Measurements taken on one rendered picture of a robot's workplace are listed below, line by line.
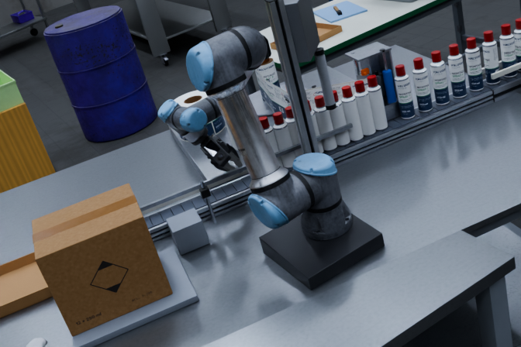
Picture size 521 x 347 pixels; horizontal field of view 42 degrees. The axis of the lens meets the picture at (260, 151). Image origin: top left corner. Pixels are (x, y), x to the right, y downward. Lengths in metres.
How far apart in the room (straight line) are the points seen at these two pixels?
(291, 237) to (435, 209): 0.44
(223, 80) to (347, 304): 0.66
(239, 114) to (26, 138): 3.47
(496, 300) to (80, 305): 1.12
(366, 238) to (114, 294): 0.72
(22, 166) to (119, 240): 3.33
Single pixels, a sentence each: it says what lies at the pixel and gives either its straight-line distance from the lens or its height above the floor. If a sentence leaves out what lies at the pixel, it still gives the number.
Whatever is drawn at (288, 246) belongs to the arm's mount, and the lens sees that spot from 1.99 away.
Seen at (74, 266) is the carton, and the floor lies 1.06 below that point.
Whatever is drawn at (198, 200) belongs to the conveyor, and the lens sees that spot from 2.37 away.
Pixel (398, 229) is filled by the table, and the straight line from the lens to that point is 2.05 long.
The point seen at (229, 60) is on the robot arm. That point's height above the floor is 1.46.
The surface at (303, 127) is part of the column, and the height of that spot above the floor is 1.08.
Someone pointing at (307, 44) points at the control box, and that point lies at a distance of 2.11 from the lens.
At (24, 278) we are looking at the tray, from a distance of 2.44.
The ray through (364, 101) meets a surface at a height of 1.02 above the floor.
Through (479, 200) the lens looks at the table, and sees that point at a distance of 2.13.
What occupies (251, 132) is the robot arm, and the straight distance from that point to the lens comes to 1.79.
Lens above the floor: 1.99
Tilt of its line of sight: 26 degrees down
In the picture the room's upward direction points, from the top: 16 degrees counter-clockwise
